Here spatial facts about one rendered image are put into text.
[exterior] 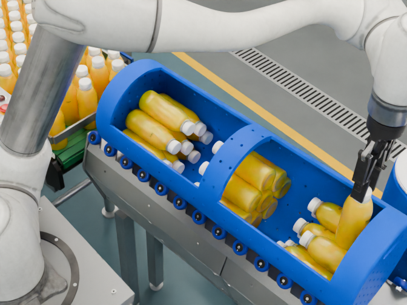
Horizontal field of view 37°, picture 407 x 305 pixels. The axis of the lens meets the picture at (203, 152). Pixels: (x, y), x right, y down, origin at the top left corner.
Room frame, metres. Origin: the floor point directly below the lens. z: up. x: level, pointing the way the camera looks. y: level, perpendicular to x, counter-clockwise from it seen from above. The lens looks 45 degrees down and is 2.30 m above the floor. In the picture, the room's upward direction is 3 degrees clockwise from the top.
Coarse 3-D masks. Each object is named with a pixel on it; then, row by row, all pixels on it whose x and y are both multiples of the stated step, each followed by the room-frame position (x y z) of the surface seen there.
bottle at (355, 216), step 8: (352, 200) 0.89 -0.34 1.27; (368, 200) 0.89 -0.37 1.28; (344, 208) 0.90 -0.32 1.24; (352, 208) 0.88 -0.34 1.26; (360, 208) 0.88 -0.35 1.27; (368, 208) 0.88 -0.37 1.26; (344, 216) 0.89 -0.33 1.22; (352, 216) 0.87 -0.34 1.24; (360, 216) 0.87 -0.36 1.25; (368, 216) 0.88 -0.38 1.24; (344, 224) 0.88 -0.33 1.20; (352, 224) 0.87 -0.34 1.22; (360, 224) 0.87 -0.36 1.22; (336, 232) 0.90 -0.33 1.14; (344, 232) 0.88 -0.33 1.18; (352, 232) 0.87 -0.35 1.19; (360, 232) 0.87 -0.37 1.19; (336, 240) 0.89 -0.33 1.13; (344, 240) 0.87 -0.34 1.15; (352, 240) 0.87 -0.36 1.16; (344, 248) 0.87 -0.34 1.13
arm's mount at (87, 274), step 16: (48, 208) 0.98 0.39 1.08; (48, 224) 0.94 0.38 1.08; (64, 224) 0.94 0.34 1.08; (48, 240) 0.89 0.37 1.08; (64, 240) 0.89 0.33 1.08; (80, 240) 0.89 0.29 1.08; (48, 256) 0.84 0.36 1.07; (64, 256) 0.85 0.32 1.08; (80, 256) 0.85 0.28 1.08; (96, 256) 0.85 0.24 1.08; (64, 272) 0.80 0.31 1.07; (80, 272) 0.80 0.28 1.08; (96, 272) 0.80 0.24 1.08; (112, 272) 0.80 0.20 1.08; (80, 288) 0.76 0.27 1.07; (96, 288) 0.76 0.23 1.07; (112, 288) 0.76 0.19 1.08; (128, 288) 0.76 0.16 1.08; (48, 304) 0.72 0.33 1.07; (64, 304) 0.72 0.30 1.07; (80, 304) 0.72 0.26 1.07; (96, 304) 0.72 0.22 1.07; (112, 304) 0.72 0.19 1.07; (128, 304) 0.74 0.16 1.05
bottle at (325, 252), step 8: (312, 240) 0.90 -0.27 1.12; (320, 240) 0.89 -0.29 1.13; (328, 240) 0.89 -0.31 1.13; (312, 248) 0.88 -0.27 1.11; (320, 248) 0.87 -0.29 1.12; (328, 248) 0.87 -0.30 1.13; (336, 248) 0.87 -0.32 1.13; (312, 256) 0.87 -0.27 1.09; (320, 256) 0.85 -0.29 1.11; (328, 256) 0.85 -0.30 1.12; (336, 256) 0.85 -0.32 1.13; (344, 256) 0.84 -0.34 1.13; (320, 264) 0.85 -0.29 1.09; (328, 264) 0.83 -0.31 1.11; (336, 264) 0.83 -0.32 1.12
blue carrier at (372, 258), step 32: (160, 64) 1.45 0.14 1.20; (128, 96) 1.38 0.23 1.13; (192, 96) 1.42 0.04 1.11; (224, 128) 1.33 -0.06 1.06; (256, 128) 1.17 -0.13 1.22; (160, 160) 1.13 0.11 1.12; (224, 160) 1.06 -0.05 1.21; (288, 160) 1.18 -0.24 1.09; (192, 192) 1.04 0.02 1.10; (288, 192) 1.14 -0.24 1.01; (320, 192) 1.10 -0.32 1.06; (224, 224) 0.97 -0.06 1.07; (288, 224) 1.06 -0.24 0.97; (384, 224) 0.86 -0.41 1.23; (288, 256) 0.84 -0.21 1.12; (352, 256) 0.80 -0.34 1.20; (384, 256) 0.80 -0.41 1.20; (320, 288) 0.78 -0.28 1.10; (352, 288) 0.74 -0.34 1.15
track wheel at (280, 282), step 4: (280, 272) 0.90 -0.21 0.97; (280, 276) 0.89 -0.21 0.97; (284, 276) 0.88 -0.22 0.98; (276, 280) 0.88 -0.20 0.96; (280, 280) 0.88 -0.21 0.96; (284, 280) 0.88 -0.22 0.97; (288, 280) 0.87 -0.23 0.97; (292, 280) 0.87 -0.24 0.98; (280, 284) 0.87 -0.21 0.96; (284, 284) 0.87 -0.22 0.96; (288, 284) 0.87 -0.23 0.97; (292, 284) 0.87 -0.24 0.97; (284, 288) 0.86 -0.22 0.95; (288, 288) 0.86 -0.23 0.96
